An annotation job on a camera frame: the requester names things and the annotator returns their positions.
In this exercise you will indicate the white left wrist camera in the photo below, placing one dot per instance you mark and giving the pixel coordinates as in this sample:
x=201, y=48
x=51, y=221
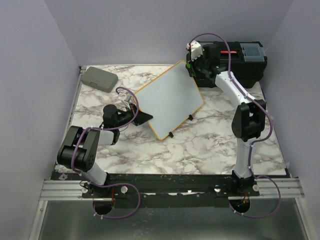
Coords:
x=125, y=97

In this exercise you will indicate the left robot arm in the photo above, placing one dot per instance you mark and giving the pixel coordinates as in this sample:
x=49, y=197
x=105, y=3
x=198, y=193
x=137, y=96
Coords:
x=79, y=147

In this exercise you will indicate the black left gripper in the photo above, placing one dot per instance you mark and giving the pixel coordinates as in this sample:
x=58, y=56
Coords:
x=141, y=117

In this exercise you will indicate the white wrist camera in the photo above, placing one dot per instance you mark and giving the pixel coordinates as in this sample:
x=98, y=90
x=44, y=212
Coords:
x=125, y=97
x=195, y=50

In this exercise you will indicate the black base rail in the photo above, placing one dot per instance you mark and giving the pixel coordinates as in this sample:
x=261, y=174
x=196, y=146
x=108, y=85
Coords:
x=128, y=191

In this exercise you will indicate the aluminium frame rail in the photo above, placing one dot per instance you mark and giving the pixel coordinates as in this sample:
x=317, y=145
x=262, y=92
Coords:
x=56, y=188

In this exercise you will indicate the black plastic toolbox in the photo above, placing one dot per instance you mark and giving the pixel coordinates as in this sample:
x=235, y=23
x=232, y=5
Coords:
x=248, y=61

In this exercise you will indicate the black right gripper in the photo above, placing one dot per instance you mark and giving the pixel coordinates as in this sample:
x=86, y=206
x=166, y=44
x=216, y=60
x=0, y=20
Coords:
x=199, y=58

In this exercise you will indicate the yellow framed whiteboard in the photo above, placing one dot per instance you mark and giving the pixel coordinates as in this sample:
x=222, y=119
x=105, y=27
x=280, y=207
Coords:
x=171, y=98

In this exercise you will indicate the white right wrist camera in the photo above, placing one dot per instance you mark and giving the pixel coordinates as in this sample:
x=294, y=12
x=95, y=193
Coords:
x=195, y=50

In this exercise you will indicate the green whiteboard eraser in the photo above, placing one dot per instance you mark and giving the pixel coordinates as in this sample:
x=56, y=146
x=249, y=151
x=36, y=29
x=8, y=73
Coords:
x=188, y=67

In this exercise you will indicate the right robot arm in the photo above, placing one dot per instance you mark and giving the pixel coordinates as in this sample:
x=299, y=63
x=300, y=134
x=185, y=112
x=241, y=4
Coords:
x=248, y=121

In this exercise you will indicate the grey plastic case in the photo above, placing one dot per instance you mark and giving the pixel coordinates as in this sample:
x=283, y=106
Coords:
x=99, y=79

